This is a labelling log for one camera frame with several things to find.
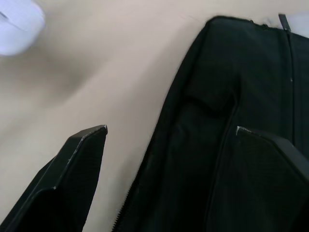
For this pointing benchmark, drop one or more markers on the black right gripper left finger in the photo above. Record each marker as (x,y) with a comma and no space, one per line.
(62,183)

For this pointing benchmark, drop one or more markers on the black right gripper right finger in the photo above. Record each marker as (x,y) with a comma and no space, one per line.
(268,183)

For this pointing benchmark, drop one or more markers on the black laptop bag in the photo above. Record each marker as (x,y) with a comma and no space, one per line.
(212,96)

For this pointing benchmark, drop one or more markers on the white computer mouse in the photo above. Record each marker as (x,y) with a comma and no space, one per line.
(18,26)

